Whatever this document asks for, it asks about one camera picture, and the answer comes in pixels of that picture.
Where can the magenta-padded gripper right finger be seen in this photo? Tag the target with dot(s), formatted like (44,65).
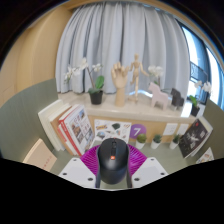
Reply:
(148,170)

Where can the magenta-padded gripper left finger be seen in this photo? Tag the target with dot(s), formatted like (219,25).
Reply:
(78,170)

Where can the black computer mouse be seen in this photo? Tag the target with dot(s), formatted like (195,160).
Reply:
(112,163)

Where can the small plant in white pot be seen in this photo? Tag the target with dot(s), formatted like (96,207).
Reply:
(174,144)
(155,144)
(140,143)

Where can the red spine book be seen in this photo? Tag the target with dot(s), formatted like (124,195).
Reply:
(64,133)

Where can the purple round number sticker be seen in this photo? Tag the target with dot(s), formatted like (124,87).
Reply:
(137,131)

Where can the beige book with red text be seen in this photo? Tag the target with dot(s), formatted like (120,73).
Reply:
(40,156)

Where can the picture cover book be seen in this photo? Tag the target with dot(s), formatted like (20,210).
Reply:
(80,128)

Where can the white sticker sheet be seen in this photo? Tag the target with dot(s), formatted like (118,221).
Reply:
(106,130)

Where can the black cover book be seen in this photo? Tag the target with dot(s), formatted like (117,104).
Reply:
(193,138)

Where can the thick white book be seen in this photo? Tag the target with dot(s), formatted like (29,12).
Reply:
(46,120)

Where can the thin white book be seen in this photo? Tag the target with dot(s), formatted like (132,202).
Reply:
(57,114)

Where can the colourful food sticker sheet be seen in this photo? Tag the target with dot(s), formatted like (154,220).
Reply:
(206,156)

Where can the pink wooden horse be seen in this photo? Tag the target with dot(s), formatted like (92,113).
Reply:
(158,96)

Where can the white orchid in black pot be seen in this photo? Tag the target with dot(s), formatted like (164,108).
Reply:
(195,110)
(96,96)

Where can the black wooden horse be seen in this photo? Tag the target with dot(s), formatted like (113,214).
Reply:
(176,98)

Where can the wooden hand model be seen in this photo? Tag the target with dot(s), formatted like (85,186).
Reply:
(120,86)

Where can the white orchid behind horse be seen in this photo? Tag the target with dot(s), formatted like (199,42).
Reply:
(155,71)

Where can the wooden artist mannequin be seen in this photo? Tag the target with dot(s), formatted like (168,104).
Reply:
(136,66)

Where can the window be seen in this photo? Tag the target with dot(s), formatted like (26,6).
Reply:
(200,60)

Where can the light grey curtain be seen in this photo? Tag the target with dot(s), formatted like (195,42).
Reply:
(100,40)

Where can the white wall socket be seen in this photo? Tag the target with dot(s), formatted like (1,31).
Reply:
(182,129)
(170,129)

